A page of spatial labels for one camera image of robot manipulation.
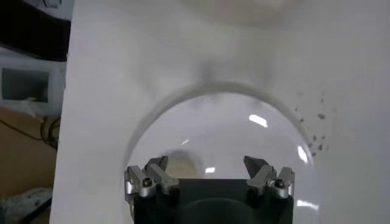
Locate white round plate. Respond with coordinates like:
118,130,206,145
123,82,321,224

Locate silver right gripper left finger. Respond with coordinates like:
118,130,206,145
124,155,180,203

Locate white steamed baozi bun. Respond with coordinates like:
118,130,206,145
164,149,202,180

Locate black floor cable bundle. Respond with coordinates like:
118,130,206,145
39,116,61,150

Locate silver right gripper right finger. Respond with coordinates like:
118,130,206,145
243,155,296,200

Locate dark crumb speckles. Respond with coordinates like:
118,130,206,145
294,91,330,156

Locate white box housing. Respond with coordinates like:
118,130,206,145
0,56,67,118

